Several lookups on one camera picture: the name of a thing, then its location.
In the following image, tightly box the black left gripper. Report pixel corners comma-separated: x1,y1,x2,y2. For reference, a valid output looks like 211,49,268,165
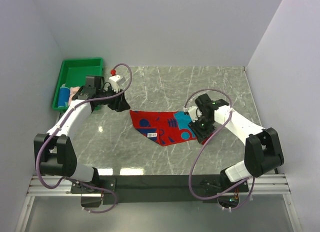
96,84,131,112

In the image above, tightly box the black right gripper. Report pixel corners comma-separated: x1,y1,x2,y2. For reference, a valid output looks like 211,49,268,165
188,115,216,144

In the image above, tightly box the red and blue towel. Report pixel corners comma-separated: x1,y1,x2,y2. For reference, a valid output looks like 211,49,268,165
129,110,197,146

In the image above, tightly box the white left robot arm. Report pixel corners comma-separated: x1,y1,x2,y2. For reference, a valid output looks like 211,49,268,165
33,75,130,193

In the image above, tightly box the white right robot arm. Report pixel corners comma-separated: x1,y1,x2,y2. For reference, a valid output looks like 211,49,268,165
183,94,285,191

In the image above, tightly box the pink rolled towel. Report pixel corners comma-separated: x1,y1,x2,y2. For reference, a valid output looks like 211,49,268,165
68,86,80,105

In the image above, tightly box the blue rolled towel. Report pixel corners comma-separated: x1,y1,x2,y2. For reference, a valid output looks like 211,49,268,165
57,84,70,108

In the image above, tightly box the green plastic tray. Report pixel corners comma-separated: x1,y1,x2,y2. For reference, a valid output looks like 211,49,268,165
52,57,104,112

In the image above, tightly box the black base beam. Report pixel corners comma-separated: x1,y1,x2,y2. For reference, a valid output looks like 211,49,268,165
70,174,249,208

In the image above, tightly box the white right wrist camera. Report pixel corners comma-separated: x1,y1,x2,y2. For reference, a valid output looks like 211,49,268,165
183,106,202,122

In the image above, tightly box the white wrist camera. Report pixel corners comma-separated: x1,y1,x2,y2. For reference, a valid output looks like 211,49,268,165
108,69,126,93
183,106,202,122

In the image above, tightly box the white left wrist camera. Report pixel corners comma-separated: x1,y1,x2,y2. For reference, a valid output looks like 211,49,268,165
108,69,126,93

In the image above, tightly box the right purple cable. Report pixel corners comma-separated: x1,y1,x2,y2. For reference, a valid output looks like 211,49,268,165
183,88,256,211

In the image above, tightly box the aluminium rail frame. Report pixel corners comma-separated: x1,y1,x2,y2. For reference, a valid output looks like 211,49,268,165
16,174,302,231

